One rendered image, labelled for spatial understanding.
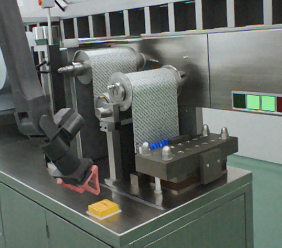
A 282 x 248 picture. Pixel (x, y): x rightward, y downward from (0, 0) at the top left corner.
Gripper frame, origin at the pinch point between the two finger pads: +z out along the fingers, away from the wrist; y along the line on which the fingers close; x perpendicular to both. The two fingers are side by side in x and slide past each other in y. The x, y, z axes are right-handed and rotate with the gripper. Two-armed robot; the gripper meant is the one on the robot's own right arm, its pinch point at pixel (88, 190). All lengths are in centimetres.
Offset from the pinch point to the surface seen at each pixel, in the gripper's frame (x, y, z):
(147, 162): -28.4, 7.5, 20.6
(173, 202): -20.4, -2.6, 30.5
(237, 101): -64, -13, 25
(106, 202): -9.2, 13.1, 19.2
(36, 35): -77, 87, -15
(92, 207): -5.1, 14.6, 16.6
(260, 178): -195, 76, 230
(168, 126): -52, 13, 26
